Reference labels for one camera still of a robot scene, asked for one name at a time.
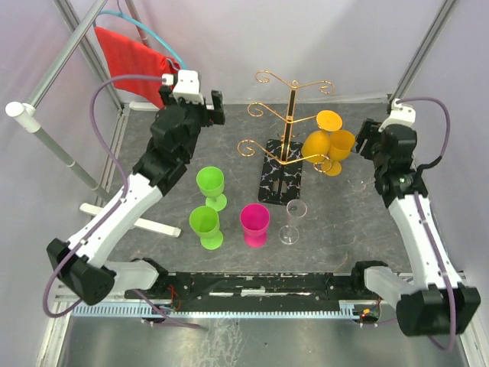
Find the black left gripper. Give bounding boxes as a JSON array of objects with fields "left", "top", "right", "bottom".
[{"left": 162, "top": 86, "right": 227, "bottom": 161}]

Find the yellow wine glass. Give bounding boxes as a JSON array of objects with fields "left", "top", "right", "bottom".
[
  {"left": 325, "top": 130, "right": 355, "bottom": 177},
  {"left": 301, "top": 110, "right": 343, "bottom": 164}
]

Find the green wine glass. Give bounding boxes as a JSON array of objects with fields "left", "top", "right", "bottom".
[
  {"left": 196, "top": 166, "right": 227, "bottom": 212},
  {"left": 189, "top": 206, "right": 224, "bottom": 250}
]

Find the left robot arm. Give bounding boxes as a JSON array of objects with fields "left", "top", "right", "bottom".
[{"left": 47, "top": 86, "right": 225, "bottom": 306}]

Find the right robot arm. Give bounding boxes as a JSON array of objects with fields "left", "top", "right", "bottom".
[{"left": 349, "top": 119, "right": 481, "bottom": 336}]

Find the gold wine glass rack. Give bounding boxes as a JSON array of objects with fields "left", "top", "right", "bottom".
[{"left": 237, "top": 70, "right": 335, "bottom": 205}]

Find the clear champagne glass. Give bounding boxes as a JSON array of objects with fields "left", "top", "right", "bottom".
[{"left": 279, "top": 199, "right": 308, "bottom": 245}]

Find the green wine glass front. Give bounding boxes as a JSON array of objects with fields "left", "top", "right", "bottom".
[{"left": 189, "top": 206, "right": 224, "bottom": 250}]

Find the pink wine glass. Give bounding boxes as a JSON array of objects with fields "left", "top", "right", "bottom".
[{"left": 240, "top": 203, "right": 270, "bottom": 248}]

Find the red cloth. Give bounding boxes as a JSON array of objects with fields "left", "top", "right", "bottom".
[{"left": 95, "top": 26, "right": 181, "bottom": 109}]

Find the teal clothes hanger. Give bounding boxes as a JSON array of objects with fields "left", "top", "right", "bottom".
[{"left": 94, "top": 10, "right": 188, "bottom": 77}]

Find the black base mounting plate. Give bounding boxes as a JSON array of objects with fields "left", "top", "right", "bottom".
[{"left": 143, "top": 260, "right": 387, "bottom": 316}]

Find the white clothes stand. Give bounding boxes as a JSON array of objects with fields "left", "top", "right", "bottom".
[{"left": 5, "top": 1, "right": 181, "bottom": 238}]

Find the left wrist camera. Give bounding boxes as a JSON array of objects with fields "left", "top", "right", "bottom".
[{"left": 162, "top": 70, "right": 204, "bottom": 105}]

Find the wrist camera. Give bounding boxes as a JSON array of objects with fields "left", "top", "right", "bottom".
[
  {"left": 162, "top": 70, "right": 204, "bottom": 105},
  {"left": 378, "top": 99, "right": 416, "bottom": 132}
]

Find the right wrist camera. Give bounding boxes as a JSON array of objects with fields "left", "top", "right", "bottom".
[{"left": 378, "top": 99, "right": 416, "bottom": 132}]

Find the white slotted cable duct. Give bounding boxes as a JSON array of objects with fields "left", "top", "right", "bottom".
[{"left": 72, "top": 300, "right": 379, "bottom": 318}]

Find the aluminium frame post left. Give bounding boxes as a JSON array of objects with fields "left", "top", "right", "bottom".
[{"left": 54, "top": 0, "right": 123, "bottom": 111}]

